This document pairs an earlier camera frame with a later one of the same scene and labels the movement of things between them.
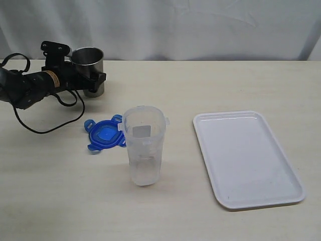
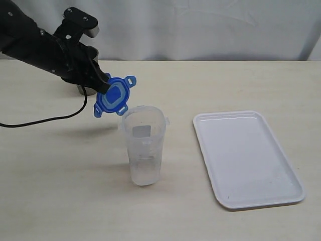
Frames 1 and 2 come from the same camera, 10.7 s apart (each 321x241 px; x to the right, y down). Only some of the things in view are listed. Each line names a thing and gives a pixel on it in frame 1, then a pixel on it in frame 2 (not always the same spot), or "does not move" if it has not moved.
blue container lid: [105, 134] → [115, 99]
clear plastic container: [145, 126] does not move
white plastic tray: [246, 166] does not move
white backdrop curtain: [166, 29] does not move
